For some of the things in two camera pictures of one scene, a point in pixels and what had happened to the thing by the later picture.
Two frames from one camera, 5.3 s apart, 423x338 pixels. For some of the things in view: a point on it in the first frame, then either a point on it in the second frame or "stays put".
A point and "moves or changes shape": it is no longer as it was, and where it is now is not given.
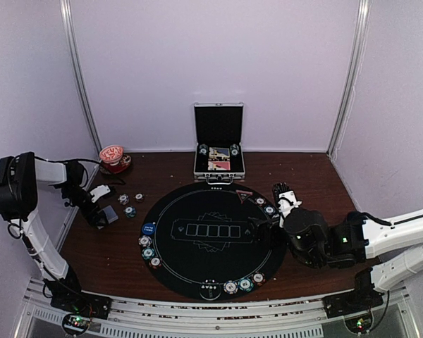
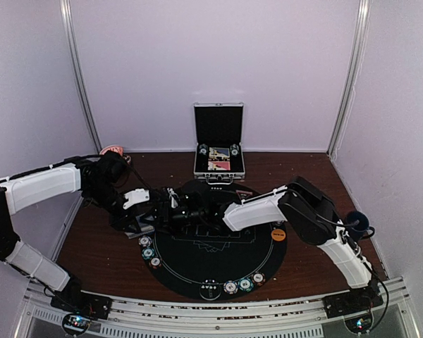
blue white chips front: [230, 286] stays put
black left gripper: [96, 217] -> [125, 218]
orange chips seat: [155, 262] stays put
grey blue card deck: [110, 214] moves or changes shape
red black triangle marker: [243, 195] stays put
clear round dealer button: [210, 291] stays put
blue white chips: [144, 241] stays put
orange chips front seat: [258, 278] stays put
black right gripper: [260, 228] -> [168, 216]
